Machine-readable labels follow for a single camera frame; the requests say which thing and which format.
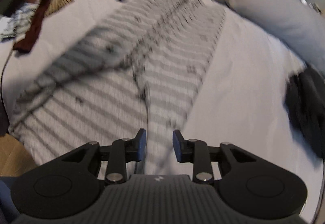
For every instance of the grey pillow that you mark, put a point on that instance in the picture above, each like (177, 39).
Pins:
(266, 10)

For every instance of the grey striped bow-print pants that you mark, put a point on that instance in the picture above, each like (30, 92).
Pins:
(15, 23)

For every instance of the black jeans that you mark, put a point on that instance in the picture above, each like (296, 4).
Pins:
(294, 102)

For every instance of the black sweatshirt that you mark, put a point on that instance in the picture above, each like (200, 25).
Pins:
(314, 112)

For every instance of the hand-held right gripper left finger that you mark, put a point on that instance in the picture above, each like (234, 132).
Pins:
(142, 142)

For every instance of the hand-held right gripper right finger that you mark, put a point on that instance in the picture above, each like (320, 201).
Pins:
(177, 145)

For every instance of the grey striped bow-print top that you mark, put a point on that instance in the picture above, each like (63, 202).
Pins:
(101, 102)

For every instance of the rust-red garment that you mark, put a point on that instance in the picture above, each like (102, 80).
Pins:
(30, 33)

